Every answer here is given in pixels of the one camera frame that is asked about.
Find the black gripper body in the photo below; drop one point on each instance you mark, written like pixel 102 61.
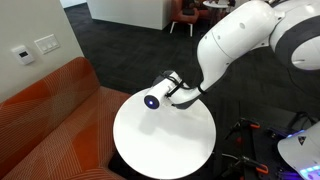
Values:
pixel 163 76

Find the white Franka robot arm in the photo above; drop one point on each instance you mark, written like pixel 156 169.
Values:
pixel 233 36

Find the orange chair with white legs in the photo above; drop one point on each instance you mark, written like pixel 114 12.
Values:
pixel 186 16

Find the white counter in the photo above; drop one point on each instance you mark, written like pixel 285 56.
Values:
pixel 130 13

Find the small round side table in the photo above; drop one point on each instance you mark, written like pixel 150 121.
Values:
pixel 215 4

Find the orange upholstered sofa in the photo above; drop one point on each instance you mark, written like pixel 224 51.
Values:
pixel 60 126

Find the white light switch plate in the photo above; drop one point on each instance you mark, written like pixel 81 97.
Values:
pixel 47 44

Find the white wall thermostat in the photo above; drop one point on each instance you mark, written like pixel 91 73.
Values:
pixel 23 55

